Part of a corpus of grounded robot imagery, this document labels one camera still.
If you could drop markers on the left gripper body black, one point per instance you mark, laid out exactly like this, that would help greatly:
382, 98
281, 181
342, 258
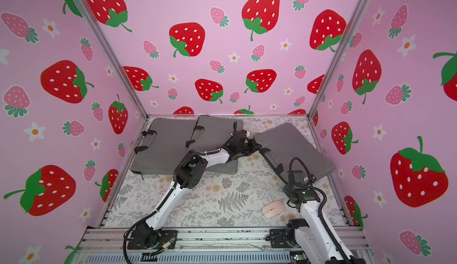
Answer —
247, 148

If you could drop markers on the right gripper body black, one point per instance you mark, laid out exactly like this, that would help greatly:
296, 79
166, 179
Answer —
296, 188

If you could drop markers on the grey laptop bag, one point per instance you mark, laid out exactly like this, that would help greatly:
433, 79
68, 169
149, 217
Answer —
281, 144
206, 144
163, 146

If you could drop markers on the pink computer mouse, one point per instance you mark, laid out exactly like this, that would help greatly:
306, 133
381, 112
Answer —
273, 209

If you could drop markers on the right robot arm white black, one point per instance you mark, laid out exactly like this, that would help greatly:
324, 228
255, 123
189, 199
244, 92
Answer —
312, 232

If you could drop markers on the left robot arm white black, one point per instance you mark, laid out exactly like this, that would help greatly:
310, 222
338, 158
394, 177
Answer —
185, 178

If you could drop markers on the floral patterned table mat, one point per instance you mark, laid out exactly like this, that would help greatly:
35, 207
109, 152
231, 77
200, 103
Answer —
219, 200

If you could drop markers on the white ribbed vent strip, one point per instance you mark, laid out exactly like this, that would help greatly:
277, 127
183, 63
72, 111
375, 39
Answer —
213, 258

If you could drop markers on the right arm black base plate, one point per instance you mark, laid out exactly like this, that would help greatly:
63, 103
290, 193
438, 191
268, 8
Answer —
279, 239

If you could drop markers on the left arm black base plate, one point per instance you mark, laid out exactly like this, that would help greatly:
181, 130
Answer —
152, 240

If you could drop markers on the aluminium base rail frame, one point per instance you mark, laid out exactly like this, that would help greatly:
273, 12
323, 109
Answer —
104, 246

